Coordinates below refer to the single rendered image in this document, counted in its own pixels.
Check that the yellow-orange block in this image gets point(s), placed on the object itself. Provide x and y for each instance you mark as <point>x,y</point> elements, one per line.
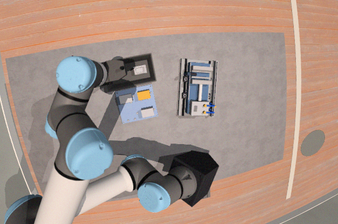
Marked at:
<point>143,94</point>

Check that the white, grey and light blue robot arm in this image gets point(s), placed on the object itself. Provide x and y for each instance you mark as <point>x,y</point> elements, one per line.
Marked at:
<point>85,154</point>

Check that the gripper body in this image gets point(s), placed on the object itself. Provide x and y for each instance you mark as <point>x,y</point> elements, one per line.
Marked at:
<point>113,70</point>

